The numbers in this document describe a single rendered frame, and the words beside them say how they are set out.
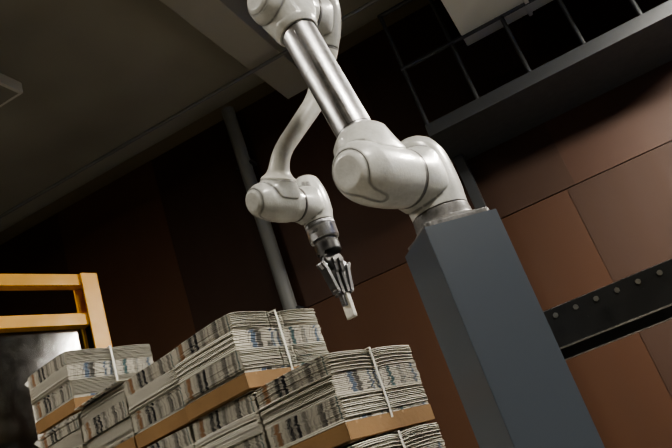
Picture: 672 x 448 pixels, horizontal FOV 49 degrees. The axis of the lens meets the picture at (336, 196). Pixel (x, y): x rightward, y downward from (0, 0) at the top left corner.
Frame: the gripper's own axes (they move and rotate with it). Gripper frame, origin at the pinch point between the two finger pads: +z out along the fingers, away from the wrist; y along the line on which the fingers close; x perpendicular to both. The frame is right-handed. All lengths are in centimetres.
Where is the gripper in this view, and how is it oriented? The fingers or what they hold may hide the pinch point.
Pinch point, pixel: (348, 306)
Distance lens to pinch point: 207.9
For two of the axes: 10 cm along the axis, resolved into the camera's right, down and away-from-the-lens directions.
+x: 6.9, -4.8, -5.3
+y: -6.5, -0.9, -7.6
